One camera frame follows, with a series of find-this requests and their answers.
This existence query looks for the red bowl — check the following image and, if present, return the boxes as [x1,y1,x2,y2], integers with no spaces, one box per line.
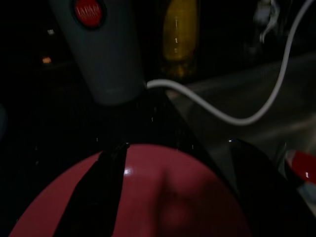
[286,150,316,185]

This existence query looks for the pink plate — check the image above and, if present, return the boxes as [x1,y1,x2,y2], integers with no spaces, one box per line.
[8,144,252,237]

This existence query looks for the white hose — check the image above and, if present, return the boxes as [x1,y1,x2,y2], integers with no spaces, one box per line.
[147,0,316,126]

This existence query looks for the yellow dish soap bottle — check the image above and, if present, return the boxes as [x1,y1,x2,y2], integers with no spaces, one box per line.
[161,0,199,77]

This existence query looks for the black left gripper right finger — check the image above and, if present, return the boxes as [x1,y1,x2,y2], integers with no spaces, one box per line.
[229,139,316,237]

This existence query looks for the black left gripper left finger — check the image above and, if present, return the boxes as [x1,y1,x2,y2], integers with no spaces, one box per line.
[53,142,131,237]

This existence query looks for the stainless steel sink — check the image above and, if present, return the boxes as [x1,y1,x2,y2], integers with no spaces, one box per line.
[165,51,316,198]

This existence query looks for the grey water dispenser red logo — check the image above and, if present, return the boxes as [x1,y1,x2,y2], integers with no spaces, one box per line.
[48,0,149,107]

